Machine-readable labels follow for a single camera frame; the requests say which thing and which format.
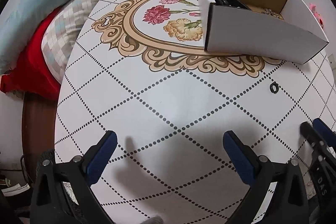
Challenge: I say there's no wooden bead bracelet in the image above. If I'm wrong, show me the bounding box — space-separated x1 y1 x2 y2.
261 8 285 21

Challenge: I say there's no white cardboard box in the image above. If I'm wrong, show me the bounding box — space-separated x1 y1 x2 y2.
198 0 329 64

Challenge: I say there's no light blue duvet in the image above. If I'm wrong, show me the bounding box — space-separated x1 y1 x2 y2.
0 0 137 76

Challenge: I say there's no red blanket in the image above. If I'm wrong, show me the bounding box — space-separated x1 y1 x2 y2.
1 7 60 101

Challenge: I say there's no grey checkered pillow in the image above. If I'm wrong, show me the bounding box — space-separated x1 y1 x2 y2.
41 0 99 83

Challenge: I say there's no black smart band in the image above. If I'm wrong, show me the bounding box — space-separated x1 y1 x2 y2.
215 0 250 10

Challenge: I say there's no diamond-pattern floral tablecloth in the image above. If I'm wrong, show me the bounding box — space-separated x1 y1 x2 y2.
55 0 335 223

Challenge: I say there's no pink plush toy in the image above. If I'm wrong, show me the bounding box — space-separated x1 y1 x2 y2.
309 3 324 28

